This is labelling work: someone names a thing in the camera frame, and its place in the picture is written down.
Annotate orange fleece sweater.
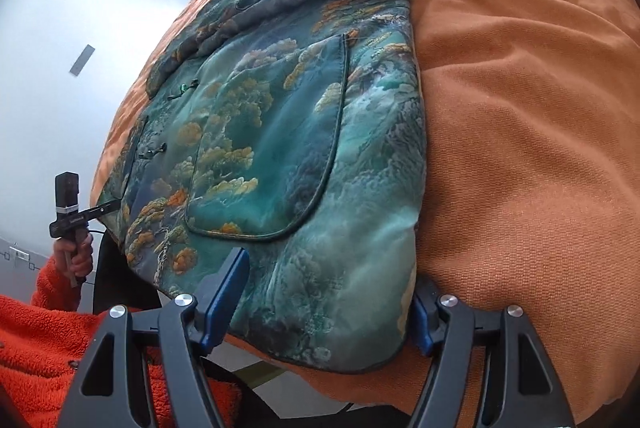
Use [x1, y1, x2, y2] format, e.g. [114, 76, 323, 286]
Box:
[0, 293, 246, 428]

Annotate person's left forearm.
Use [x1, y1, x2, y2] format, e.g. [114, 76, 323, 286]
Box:
[27, 255, 85, 313]

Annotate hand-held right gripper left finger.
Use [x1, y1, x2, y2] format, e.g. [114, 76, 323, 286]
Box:
[57, 248, 251, 428]

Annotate black trousers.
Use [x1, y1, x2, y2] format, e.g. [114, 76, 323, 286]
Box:
[92, 235, 163, 310]

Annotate green landscape print padded jacket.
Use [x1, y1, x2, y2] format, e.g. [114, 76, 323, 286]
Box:
[95, 0, 428, 376]

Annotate grey wall plate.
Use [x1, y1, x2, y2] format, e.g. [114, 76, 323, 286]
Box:
[69, 44, 96, 77]

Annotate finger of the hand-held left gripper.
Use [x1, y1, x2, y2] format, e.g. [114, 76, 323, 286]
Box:
[85, 200, 122, 222]

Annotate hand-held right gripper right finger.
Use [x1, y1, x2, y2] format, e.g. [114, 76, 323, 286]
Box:
[407, 275, 576, 428]

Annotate orange bed blanket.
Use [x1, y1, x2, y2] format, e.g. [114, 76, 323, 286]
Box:
[90, 0, 640, 428]

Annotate person's left hand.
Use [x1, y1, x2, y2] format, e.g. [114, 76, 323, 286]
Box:
[54, 232, 95, 283]

